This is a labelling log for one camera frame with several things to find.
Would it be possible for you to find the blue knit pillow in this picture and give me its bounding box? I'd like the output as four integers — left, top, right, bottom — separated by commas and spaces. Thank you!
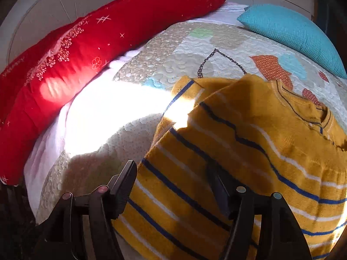
237, 4, 346, 79

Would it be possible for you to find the red floral duvet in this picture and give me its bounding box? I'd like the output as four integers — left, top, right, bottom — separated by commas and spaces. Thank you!
1, 0, 226, 185

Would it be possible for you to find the yellow striped knit sweater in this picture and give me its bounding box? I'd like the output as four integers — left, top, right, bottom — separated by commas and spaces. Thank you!
113, 74, 346, 259

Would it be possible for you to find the patchwork quilted bedspread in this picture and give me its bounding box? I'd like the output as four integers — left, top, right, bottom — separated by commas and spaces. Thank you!
35, 21, 347, 260

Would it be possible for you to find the white round headboard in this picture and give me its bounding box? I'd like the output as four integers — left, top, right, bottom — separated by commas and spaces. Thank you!
5, 0, 113, 64

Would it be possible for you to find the white bed sheet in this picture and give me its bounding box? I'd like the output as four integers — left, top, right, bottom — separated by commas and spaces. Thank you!
24, 2, 246, 220

